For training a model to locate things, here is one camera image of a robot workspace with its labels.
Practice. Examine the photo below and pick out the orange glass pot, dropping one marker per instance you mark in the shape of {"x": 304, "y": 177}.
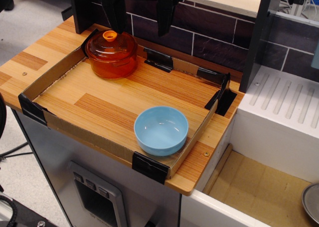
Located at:
{"x": 113, "y": 64}

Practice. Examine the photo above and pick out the orange glass pot lid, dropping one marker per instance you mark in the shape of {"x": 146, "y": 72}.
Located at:
{"x": 110, "y": 46}

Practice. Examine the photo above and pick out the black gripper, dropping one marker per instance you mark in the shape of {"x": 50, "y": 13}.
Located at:
{"x": 115, "y": 11}

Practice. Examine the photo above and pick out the metal plate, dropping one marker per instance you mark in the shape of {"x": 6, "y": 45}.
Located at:
{"x": 310, "y": 201}

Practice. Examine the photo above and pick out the dark grey post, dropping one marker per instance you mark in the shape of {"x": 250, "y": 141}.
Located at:
{"x": 250, "y": 70}

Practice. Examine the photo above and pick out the cardboard fence with black tape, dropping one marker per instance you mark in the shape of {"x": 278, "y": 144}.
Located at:
{"x": 101, "y": 113}

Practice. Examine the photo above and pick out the toy dishwasher cabinet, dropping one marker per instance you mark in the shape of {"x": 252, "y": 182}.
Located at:
{"x": 94, "y": 190}

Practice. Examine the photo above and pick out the light blue bowl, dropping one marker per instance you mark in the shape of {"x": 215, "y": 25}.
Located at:
{"x": 161, "y": 130}

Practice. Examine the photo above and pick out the white toy sink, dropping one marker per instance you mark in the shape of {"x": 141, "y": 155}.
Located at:
{"x": 270, "y": 153}

